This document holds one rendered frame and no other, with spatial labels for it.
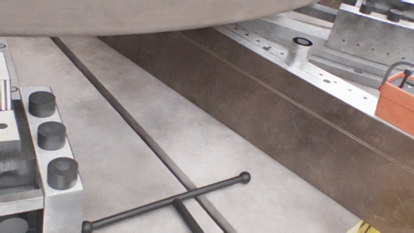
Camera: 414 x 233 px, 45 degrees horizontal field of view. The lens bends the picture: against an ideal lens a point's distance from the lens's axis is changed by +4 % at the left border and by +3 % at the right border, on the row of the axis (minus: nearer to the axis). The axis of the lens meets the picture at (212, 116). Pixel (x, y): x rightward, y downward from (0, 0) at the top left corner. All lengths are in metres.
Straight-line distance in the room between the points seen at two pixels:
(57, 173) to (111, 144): 0.77
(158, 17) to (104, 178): 0.60
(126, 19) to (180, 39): 0.77
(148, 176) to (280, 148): 0.53
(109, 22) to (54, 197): 0.50
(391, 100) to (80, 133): 1.09
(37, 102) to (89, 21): 0.25
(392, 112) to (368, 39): 1.07
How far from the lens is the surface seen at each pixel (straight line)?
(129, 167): 1.76
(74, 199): 1.14
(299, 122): 1.82
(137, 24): 1.40
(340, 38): 2.68
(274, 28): 2.82
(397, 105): 1.63
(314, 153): 1.83
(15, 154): 1.16
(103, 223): 1.52
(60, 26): 1.33
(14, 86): 2.06
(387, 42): 2.67
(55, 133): 1.21
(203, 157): 1.86
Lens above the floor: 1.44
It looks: 33 degrees down
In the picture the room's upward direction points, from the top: 13 degrees clockwise
